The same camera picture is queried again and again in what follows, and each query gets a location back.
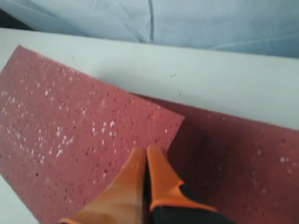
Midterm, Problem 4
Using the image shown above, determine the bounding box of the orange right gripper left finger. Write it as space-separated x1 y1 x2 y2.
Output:
60 147 147 224

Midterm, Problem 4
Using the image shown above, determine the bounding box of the white backdrop curtain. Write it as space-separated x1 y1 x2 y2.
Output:
0 0 299 58

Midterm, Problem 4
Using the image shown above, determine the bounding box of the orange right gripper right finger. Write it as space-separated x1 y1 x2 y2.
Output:
147 146 217 224

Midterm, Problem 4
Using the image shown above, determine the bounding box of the red brick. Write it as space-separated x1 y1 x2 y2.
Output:
0 46 185 224
135 93 299 224

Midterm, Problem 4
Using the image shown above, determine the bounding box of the red brick back right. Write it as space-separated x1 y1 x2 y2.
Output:
135 93 299 224

